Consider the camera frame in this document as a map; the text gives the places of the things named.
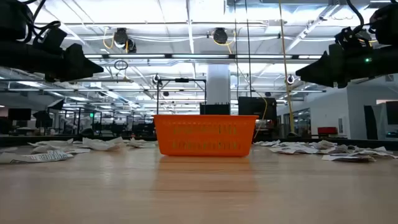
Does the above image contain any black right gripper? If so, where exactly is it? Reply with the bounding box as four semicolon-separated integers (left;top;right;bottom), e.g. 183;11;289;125
295;43;398;89

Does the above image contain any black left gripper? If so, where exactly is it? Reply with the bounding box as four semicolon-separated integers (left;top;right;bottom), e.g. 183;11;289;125
0;42;104;83

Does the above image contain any long ceiling light strip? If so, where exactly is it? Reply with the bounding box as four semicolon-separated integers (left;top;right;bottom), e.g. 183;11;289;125
83;53;323;60

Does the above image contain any red bin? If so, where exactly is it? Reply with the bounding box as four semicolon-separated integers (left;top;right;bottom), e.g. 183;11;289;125
317;126;338;136

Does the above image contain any dark standing panel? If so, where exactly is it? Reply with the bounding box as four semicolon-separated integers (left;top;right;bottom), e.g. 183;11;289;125
363;105;379;140

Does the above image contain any large black monitor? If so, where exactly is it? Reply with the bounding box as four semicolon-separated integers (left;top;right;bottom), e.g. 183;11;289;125
238;96;277;121

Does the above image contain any green-print adhesive bandage wrapper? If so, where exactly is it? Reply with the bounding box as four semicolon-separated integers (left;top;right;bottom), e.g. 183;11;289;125
81;136;125;152
27;138;75;147

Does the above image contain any white red-print packet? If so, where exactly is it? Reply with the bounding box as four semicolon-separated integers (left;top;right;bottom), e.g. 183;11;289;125
126;138;158;149
0;150;75;165
30;144;91;155

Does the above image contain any black box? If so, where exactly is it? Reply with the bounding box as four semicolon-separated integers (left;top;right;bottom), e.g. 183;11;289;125
199;103;231;115

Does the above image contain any orange plastic basket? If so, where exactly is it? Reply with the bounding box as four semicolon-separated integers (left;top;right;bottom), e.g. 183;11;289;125
153;114;259;157

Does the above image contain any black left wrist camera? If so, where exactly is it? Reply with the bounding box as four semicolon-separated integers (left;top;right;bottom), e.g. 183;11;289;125
33;27;68;56

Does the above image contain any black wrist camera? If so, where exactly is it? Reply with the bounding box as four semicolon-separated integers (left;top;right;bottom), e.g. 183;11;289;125
33;27;68;56
334;26;373;52

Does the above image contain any thick yellow hanging cable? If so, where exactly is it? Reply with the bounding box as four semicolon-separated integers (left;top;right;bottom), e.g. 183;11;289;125
278;0;296;134

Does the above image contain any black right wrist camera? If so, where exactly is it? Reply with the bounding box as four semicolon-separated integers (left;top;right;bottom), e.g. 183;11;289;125
334;26;373;52

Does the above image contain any black ceiling cable reel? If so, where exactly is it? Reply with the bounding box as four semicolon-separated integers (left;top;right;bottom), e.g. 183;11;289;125
212;27;229;45
112;27;137;54

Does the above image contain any black left wrist camera cable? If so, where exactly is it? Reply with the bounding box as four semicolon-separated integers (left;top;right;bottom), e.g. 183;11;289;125
18;0;62;44

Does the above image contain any thin yellow cable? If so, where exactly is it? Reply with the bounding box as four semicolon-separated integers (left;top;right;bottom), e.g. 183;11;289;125
231;40;269;139

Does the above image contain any black hanging cable with coil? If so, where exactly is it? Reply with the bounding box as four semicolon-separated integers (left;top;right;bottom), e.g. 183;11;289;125
244;0;252;98

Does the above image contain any dark wall screen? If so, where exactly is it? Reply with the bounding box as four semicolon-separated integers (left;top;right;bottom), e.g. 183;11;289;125
385;101;398;125

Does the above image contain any thin black hanging cable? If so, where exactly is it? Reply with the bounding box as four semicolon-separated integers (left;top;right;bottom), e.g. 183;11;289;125
233;0;239;97

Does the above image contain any distant black rig frame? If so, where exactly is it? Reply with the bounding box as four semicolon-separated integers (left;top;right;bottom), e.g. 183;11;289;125
156;78;208;115

